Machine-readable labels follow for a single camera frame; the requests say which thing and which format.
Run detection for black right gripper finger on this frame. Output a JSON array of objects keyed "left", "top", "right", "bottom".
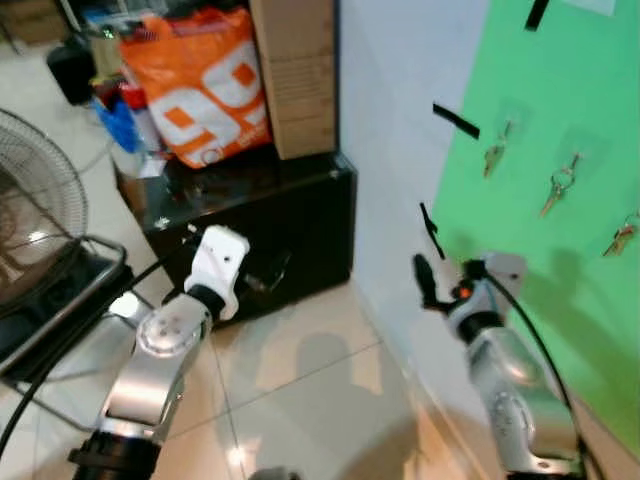
[{"left": 414, "top": 254, "right": 439, "bottom": 309}]

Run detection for green wall sheet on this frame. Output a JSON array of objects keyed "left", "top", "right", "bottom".
[{"left": 432, "top": 0, "right": 640, "bottom": 453}]

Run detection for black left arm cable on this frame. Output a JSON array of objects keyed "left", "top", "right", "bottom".
[{"left": 0, "top": 258, "right": 166, "bottom": 461}]

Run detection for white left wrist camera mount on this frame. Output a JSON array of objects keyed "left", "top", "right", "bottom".
[{"left": 184, "top": 225, "right": 251, "bottom": 322}]

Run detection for wide black tape strip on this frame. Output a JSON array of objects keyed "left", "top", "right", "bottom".
[{"left": 432, "top": 102, "right": 482, "bottom": 140}]

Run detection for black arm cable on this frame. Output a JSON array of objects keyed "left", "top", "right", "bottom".
[
  {"left": 0, "top": 258, "right": 166, "bottom": 461},
  {"left": 485, "top": 270, "right": 593, "bottom": 480}
]

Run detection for glossy black cabinet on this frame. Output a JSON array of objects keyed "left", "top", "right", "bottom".
[{"left": 113, "top": 150, "right": 359, "bottom": 327}]

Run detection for orange and white shopping bag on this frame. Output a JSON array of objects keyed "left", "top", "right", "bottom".
[{"left": 118, "top": 6, "right": 273, "bottom": 169}]

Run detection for grey robot foot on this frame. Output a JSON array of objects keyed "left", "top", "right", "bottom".
[{"left": 248, "top": 466, "right": 303, "bottom": 480}]

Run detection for small black bag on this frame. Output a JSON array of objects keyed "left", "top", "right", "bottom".
[{"left": 46, "top": 38, "right": 99, "bottom": 107}]

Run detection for black metal framed tray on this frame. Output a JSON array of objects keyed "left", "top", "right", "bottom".
[{"left": 0, "top": 235, "right": 138, "bottom": 401}]

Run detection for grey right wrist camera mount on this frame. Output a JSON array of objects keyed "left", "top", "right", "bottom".
[{"left": 480, "top": 252, "right": 529, "bottom": 306}]

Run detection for white paper label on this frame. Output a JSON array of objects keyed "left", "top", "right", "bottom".
[{"left": 568, "top": 0, "right": 617, "bottom": 16}]

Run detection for small brass key bunch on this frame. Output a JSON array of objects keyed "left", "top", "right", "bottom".
[{"left": 483, "top": 120, "right": 513, "bottom": 179}]

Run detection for keys on large silver ring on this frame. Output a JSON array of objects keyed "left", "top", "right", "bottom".
[{"left": 540, "top": 152, "right": 581, "bottom": 218}]

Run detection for red packet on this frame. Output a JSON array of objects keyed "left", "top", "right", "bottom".
[{"left": 92, "top": 78, "right": 151, "bottom": 113}]

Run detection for clear adhesive wall hook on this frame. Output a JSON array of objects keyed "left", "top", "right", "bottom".
[
  {"left": 555, "top": 128, "right": 599, "bottom": 171},
  {"left": 495, "top": 100, "right": 531, "bottom": 141}
]

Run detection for low brown box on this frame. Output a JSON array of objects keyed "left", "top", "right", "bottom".
[{"left": 0, "top": 0, "right": 69, "bottom": 46}]

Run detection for thin black tape strip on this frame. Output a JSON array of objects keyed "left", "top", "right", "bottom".
[{"left": 419, "top": 202, "right": 447, "bottom": 261}]

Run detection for tall brown cardboard box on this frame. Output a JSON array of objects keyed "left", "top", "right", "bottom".
[{"left": 249, "top": 0, "right": 339, "bottom": 161}]

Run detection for brass keys with red tag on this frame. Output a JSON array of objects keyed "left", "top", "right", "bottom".
[{"left": 603, "top": 215, "right": 640, "bottom": 258}]

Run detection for short black tape strip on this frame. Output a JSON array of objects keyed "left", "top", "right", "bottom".
[{"left": 524, "top": 0, "right": 551, "bottom": 32}]

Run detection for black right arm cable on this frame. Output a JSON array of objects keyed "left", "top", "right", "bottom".
[{"left": 485, "top": 270, "right": 593, "bottom": 480}]

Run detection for blue plastic item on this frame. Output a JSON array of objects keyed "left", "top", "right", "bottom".
[{"left": 95, "top": 95, "right": 143, "bottom": 153}]

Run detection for wire guard floor fan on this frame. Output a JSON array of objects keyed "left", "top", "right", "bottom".
[{"left": 0, "top": 107, "right": 90, "bottom": 301}]

